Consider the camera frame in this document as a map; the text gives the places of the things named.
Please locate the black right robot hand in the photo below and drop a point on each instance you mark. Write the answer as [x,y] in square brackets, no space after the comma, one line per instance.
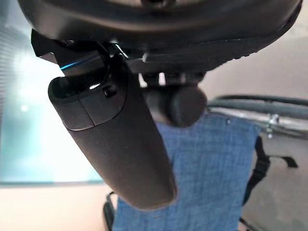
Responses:
[125,144]

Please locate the wheelchair with blue fabric backrest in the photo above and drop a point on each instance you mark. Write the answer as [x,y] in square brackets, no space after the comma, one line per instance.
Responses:
[211,168]

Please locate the bright frosted window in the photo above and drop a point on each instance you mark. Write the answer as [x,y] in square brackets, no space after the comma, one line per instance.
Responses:
[24,125]

